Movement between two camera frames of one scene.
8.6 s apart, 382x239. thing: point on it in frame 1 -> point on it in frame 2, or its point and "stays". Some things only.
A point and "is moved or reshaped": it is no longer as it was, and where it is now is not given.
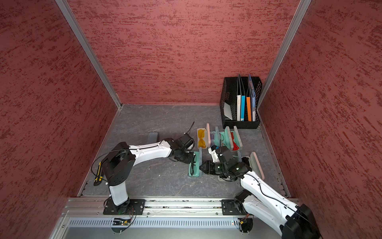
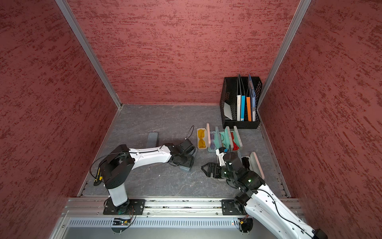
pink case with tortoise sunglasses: x=252 y=162 stays
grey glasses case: x=152 y=137 stays
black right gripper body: x=216 y=168 stays
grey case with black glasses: x=194 y=166 is moved or reshaped
